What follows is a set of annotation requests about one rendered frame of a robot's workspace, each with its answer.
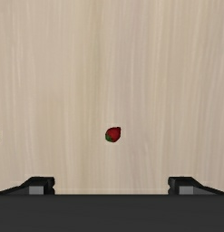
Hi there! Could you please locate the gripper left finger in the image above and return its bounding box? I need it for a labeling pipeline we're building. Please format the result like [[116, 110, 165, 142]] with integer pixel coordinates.
[[0, 176, 56, 196]]

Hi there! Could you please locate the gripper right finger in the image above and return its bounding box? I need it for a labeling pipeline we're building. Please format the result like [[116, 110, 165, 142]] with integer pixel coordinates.
[[167, 176, 224, 196]]

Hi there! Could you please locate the red strawberry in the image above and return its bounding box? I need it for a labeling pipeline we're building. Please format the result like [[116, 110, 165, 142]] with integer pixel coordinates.
[[104, 126, 122, 143]]

